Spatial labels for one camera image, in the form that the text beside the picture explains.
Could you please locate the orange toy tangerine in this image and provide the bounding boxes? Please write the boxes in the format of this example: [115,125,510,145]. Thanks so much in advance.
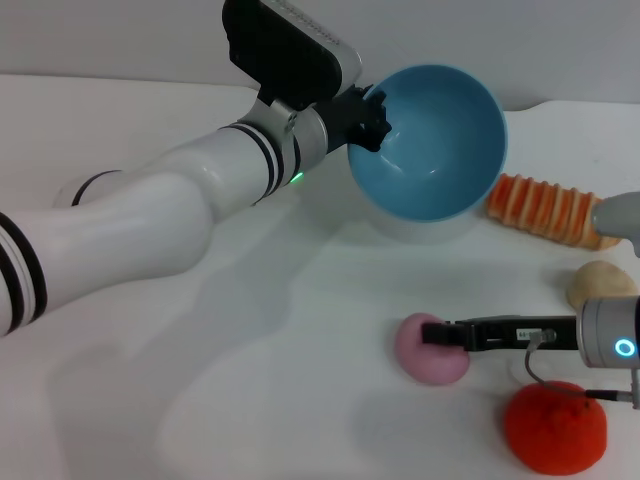
[503,380,609,477]

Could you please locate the orange striped toy bread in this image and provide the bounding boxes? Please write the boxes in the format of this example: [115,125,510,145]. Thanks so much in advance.
[484,172,622,250]

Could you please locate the pink toy peach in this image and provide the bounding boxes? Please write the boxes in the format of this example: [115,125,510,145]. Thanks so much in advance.
[393,312,472,386]

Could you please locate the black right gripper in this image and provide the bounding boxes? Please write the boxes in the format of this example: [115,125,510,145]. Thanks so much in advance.
[421,314,582,354]

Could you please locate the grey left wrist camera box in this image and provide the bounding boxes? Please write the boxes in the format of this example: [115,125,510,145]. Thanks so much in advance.
[221,0,363,110]

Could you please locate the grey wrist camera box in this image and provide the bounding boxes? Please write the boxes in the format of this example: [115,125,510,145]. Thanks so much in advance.
[221,0,363,110]
[590,190,640,239]

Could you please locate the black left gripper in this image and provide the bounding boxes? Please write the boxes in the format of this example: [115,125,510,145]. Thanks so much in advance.
[319,84,393,153]

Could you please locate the right wrist cable with connector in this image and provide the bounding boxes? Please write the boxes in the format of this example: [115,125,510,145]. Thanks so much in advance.
[523,328,640,407]

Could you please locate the beige toy bun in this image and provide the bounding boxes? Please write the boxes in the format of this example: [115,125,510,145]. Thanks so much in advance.
[566,260,640,312]

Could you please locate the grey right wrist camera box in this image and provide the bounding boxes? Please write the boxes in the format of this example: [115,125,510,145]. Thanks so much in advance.
[590,190,640,239]

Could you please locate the blue bowl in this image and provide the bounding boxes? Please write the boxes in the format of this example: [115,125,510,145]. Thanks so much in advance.
[346,63,509,223]

